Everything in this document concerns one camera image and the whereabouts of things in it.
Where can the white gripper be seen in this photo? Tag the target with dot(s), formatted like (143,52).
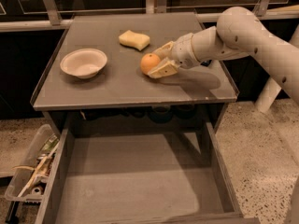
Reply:
(182,50)

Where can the orange fruit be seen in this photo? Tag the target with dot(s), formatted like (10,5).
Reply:
(149,61)

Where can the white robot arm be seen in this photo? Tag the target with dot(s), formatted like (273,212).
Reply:
(239,33)

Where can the grey cabinet counter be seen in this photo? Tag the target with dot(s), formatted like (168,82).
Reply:
(121,83)

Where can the open grey top drawer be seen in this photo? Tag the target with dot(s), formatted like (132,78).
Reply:
(107,172)

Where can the yellow sponge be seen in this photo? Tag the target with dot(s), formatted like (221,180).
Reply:
(134,40)

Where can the dark blue snack packet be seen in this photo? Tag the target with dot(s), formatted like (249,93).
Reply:
(206,63)

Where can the white paper bowl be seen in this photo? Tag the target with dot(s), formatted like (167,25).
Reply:
(83,63)

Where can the clear plastic bin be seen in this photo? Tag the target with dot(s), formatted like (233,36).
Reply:
(31,176)

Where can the metal railing frame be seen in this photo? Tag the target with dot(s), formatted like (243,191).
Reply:
(36,15)

